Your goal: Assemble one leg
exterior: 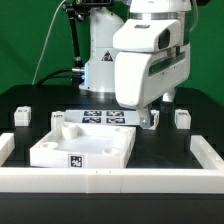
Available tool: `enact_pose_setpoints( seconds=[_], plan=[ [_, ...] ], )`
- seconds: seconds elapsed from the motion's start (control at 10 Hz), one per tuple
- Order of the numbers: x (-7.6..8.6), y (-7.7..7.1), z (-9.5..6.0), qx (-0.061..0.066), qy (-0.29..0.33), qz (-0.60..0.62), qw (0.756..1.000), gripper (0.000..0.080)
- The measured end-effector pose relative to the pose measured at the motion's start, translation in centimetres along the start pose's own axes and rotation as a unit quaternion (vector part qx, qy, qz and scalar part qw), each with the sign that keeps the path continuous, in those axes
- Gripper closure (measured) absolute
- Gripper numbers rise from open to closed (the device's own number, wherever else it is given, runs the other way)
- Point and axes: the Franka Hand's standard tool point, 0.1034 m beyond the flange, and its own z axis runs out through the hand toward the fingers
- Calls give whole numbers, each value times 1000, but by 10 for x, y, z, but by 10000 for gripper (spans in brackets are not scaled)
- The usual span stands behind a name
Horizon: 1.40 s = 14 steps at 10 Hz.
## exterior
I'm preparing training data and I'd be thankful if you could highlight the white U-shaped obstacle fence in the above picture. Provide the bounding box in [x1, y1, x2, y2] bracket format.
[0, 135, 224, 194]

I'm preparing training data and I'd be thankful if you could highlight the black cable bundle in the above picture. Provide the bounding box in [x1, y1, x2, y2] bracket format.
[34, 68, 82, 87]

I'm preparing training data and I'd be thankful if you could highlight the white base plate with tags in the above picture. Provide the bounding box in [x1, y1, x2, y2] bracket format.
[65, 110, 140, 126]

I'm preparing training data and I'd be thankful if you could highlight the white square tabletop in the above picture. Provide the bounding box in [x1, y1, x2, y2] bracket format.
[30, 122, 136, 169]

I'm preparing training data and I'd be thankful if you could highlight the grey cable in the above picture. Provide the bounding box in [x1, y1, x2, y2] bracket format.
[31, 0, 68, 86]

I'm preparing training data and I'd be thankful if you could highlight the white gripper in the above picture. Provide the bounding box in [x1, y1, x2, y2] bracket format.
[113, 19, 190, 128]

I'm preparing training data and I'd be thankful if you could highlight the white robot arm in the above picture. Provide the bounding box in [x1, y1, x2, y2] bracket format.
[81, 0, 198, 128]

